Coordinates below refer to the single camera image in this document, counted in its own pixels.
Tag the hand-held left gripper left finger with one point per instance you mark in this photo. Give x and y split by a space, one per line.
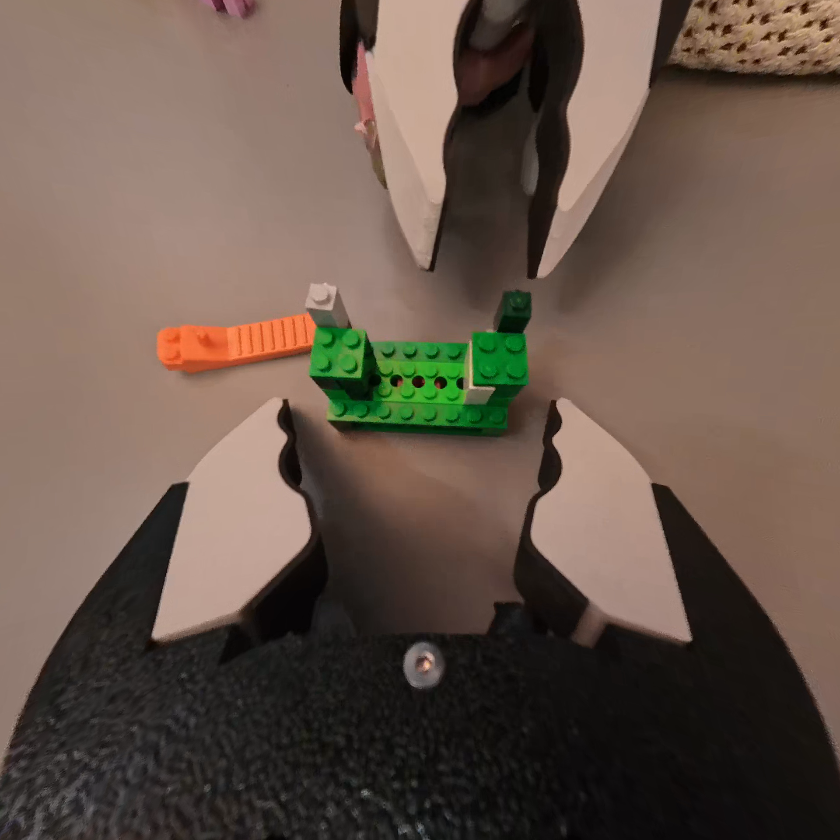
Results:
229 538

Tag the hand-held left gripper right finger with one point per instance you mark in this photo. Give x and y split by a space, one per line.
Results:
610 538

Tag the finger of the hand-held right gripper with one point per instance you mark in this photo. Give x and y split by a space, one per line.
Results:
604 98
413 98

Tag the green lego model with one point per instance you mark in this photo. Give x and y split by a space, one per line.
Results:
420 358

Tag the person's right forearm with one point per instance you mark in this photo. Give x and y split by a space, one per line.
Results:
754 33

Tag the purple lego piece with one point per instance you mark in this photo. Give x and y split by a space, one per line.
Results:
233 6

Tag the person's right hand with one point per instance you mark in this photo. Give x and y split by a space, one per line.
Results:
492 75

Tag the pink toy piece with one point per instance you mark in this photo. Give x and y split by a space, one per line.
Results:
362 85

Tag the orange brick separator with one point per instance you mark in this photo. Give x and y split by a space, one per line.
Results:
216 344

